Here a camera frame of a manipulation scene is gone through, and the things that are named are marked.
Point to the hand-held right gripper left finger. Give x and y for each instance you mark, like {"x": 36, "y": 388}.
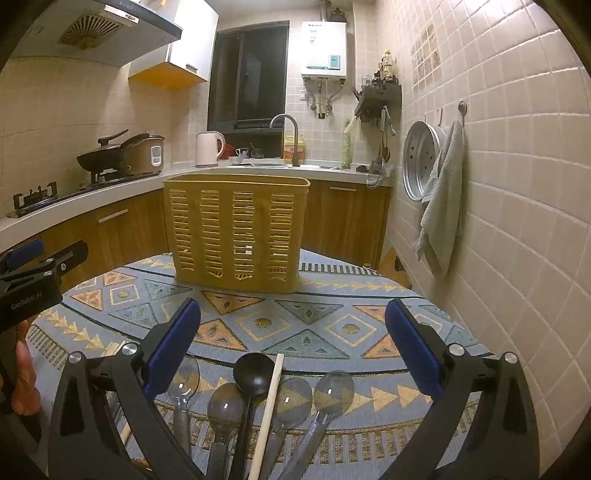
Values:
{"x": 173, "y": 341}

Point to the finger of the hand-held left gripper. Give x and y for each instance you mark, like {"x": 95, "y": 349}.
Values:
{"x": 25, "y": 253}
{"x": 64, "y": 262}

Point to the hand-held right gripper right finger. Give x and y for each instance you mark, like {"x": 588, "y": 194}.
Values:
{"x": 411, "y": 346}

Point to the clear plastic spoon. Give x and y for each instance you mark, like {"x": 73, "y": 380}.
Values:
{"x": 225, "y": 406}
{"x": 291, "y": 401}
{"x": 184, "y": 378}
{"x": 333, "y": 392}

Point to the black plastic spoon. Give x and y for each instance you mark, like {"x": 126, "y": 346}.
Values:
{"x": 253, "y": 369}

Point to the yellow slotted utensil basket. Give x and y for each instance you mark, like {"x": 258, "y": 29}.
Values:
{"x": 235, "y": 230}

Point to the person's left hand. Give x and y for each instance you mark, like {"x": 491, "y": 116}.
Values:
{"x": 25, "y": 369}

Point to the black gas stove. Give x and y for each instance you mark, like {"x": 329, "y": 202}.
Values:
{"x": 55, "y": 194}

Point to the wooden board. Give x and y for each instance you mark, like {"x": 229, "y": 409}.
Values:
{"x": 391, "y": 267}

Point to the white kitchen countertop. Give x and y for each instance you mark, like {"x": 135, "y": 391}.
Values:
{"x": 115, "y": 194}

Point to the black lidded wok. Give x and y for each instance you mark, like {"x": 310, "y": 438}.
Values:
{"x": 104, "y": 159}

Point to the patterned blue tablecloth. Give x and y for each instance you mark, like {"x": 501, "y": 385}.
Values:
{"x": 300, "y": 318}

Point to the brown rice cooker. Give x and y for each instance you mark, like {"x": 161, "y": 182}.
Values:
{"x": 147, "y": 154}

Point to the wooden base cabinets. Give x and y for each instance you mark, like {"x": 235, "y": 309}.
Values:
{"x": 346, "y": 221}

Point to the grey hanging towel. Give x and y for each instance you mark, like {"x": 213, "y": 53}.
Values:
{"x": 441, "y": 207}

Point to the metal strainer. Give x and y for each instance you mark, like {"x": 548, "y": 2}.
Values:
{"x": 376, "y": 174}

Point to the pale pink electric kettle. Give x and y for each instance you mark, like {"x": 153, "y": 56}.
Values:
{"x": 206, "y": 150}

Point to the dark dish sponge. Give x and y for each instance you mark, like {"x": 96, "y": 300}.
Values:
{"x": 362, "y": 168}

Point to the perforated metal steamer tray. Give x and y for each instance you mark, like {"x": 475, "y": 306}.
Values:
{"x": 420, "y": 157}

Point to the small white bowl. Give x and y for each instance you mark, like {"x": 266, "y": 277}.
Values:
{"x": 236, "y": 160}

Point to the hanging wooden spatula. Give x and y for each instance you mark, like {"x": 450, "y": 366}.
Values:
{"x": 383, "y": 147}

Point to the white mug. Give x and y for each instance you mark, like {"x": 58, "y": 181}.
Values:
{"x": 242, "y": 152}

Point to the steel sink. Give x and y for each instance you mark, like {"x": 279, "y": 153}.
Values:
{"x": 272, "y": 165}

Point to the hanging metal tongs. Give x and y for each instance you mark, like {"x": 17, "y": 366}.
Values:
{"x": 388, "y": 121}

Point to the yellow oil bottle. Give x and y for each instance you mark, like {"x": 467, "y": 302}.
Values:
{"x": 292, "y": 148}

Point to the white hanging cloth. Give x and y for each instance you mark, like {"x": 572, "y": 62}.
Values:
{"x": 352, "y": 127}

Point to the steel range hood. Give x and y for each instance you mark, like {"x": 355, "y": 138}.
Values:
{"x": 115, "y": 32}

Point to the steel kitchen faucet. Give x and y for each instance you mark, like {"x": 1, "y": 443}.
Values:
{"x": 295, "y": 138}

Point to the bundle of dark chopsticks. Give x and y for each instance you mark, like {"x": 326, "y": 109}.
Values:
{"x": 356, "y": 93}

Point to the dark framed window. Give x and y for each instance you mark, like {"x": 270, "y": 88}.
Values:
{"x": 249, "y": 74}

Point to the water heater pipes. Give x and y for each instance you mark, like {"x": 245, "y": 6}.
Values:
{"x": 323, "y": 97}

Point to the row of seasoning bottles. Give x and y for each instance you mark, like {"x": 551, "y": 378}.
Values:
{"x": 387, "y": 69}

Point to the white gas water heater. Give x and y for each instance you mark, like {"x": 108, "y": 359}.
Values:
{"x": 323, "y": 46}

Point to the metal exhaust pipe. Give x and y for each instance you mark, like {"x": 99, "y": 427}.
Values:
{"x": 336, "y": 11}

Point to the white wall hook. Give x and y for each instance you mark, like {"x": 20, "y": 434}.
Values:
{"x": 438, "y": 115}

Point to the round metal wall hook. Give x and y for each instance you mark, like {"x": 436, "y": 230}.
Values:
{"x": 462, "y": 108}

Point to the dark wall shelf rack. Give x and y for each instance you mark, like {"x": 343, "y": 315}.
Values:
{"x": 376, "y": 99}

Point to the white wall cabinet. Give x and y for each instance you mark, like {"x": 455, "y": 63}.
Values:
{"x": 194, "y": 32}

